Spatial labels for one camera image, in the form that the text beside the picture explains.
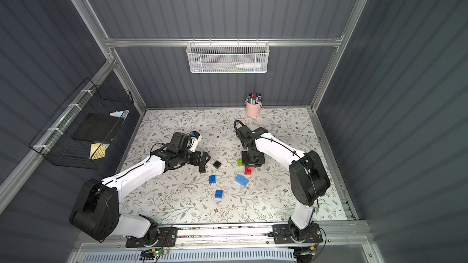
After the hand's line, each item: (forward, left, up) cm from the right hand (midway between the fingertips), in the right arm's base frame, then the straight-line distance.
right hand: (249, 167), depth 86 cm
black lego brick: (+1, +24, -5) cm, 24 cm away
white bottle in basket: (+43, 0, +28) cm, 51 cm away
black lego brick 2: (+4, +17, -6) cm, 18 cm away
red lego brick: (0, +1, -5) cm, 5 cm away
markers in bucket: (+42, -3, +6) cm, 43 cm away
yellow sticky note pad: (-8, +52, +27) cm, 60 cm away
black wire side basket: (-5, +69, +27) cm, 74 cm away
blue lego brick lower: (-11, +15, -6) cm, 19 cm away
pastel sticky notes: (+16, +59, +20) cm, 64 cm away
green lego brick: (+5, +5, -6) cm, 9 cm away
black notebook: (+5, +63, +23) cm, 68 cm away
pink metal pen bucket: (+40, -3, -2) cm, 40 cm away
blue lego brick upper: (-4, +18, -6) cm, 20 cm away
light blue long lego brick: (-4, +4, -6) cm, 8 cm away
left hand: (+4, +22, +3) cm, 22 cm away
